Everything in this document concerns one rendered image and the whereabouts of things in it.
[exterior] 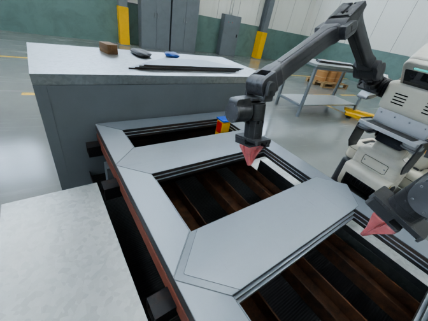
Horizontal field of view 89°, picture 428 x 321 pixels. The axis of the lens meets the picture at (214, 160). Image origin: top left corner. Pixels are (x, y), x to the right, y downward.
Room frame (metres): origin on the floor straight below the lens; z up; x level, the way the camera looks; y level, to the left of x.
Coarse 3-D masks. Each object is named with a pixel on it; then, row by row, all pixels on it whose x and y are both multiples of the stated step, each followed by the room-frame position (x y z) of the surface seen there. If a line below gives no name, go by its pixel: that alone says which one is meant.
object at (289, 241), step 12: (252, 204) 0.52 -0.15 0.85; (264, 204) 0.53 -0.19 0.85; (252, 216) 0.47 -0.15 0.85; (264, 216) 0.48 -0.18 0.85; (276, 216) 0.49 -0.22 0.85; (264, 228) 0.43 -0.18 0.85; (276, 228) 0.44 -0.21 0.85; (288, 228) 0.45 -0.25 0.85; (276, 240) 0.40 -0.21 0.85; (288, 240) 0.41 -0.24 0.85; (300, 240) 0.42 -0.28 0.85; (288, 252) 0.37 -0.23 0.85
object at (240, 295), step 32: (96, 128) 0.82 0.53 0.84; (160, 128) 0.94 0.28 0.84; (192, 128) 1.05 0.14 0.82; (224, 160) 0.77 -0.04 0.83; (128, 192) 0.48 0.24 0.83; (160, 256) 0.30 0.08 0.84; (288, 256) 0.36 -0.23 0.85; (416, 256) 0.45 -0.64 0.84; (224, 288) 0.25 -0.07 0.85; (256, 288) 0.27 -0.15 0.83; (192, 320) 0.18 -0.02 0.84; (416, 320) 0.27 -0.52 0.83
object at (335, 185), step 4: (324, 180) 0.74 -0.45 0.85; (328, 180) 0.75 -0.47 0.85; (328, 184) 0.72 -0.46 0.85; (332, 184) 0.73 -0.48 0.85; (336, 184) 0.73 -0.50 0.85; (332, 188) 0.70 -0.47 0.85; (336, 188) 0.71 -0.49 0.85; (340, 188) 0.71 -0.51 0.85; (344, 188) 0.72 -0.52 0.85; (340, 192) 0.68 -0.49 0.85; (344, 192) 0.69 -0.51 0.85; (348, 192) 0.69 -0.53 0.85; (348, 196) 0.67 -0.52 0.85; (352, 196) 0.67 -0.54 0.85; (352, 200) 0.65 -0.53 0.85
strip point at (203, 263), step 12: (204, 240) 0.36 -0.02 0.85; (192, 252) 0.32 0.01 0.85; (204, 252) 0.32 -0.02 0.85; (192, 264) 0.29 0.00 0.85; (204, 264) 0.29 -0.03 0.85; (216, 264) 0.30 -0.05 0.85; (192, 276) 0.26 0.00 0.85; (204, 276) 0.26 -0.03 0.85; (216, 276) 0.27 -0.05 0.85; (228, 276) 0.27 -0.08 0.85; (240, 288) 0.25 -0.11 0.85
